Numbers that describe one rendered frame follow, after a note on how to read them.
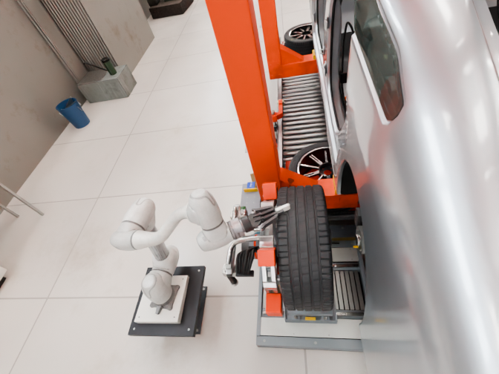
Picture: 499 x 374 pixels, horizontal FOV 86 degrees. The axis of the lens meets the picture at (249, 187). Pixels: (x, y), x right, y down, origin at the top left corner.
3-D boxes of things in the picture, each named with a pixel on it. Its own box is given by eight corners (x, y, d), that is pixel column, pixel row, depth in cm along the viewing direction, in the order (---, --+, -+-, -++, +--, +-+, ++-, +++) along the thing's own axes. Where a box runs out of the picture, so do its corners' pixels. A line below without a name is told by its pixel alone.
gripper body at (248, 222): (240, 223, 128) (258, 216, 129) (246, 237, 122) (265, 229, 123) (237, 214, 123) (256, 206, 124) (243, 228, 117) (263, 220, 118)
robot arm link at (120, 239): (125, 243, 132) (137, 220, 140) (99, 243, 139) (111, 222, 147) (141, 255, 140) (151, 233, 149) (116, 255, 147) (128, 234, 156)
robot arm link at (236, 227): (235, 243, 122) (248, 238, 123) (231, 232, 116) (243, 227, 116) (230, 228, 128) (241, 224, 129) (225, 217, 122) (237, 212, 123)
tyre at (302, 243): (322, 161, 131) (319, 209, 189) (274, 165, 136) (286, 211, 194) (338, 309, 103) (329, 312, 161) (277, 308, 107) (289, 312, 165)
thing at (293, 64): (327, 71, 314) (328, 41, 288) (282, 78, 324) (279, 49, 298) (326, 64, 325) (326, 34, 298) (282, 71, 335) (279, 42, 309)
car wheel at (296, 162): (382, 202, 221) (387, 183, 203) (304, 225, 221) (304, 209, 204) (345, 151, 264) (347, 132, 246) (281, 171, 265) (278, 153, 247)
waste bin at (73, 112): (79, 117, 475) (61, 96, 442) (96, 115, 468) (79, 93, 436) (69, 131, 451) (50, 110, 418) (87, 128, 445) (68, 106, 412)
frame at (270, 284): (284, 310, 155) (272, 275, 113) (273, 310, 156) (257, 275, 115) (284, 228, 189) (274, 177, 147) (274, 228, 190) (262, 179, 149)
